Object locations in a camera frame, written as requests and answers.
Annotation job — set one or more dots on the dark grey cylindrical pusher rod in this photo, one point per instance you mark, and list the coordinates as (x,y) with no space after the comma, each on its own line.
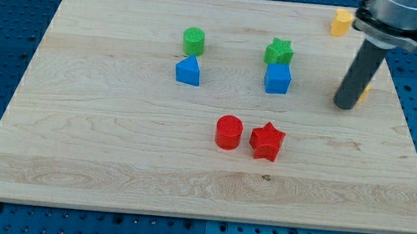
(361,71)

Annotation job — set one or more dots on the blue cube block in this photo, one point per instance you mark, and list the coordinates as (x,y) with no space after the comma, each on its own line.
(277,78)

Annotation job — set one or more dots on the red star block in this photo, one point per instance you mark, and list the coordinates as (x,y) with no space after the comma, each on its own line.
(266,142)

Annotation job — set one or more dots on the yellow hexagon block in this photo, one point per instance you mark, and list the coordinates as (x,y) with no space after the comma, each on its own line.
(364,94)

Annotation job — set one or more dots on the green star block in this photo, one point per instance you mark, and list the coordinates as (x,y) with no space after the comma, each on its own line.
(279,52)

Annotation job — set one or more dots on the light wooden board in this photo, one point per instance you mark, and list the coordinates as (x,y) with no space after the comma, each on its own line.
(99,121)

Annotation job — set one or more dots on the green cylinder block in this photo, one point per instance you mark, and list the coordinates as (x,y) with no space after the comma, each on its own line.
(193,41)

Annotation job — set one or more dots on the red cylinder block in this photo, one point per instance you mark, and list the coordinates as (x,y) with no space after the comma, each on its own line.
(229,129)

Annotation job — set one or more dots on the blue triangle block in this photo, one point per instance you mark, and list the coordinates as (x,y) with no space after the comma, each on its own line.
(188,71)

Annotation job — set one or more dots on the yellow heart block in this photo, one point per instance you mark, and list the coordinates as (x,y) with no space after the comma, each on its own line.
(341,22)

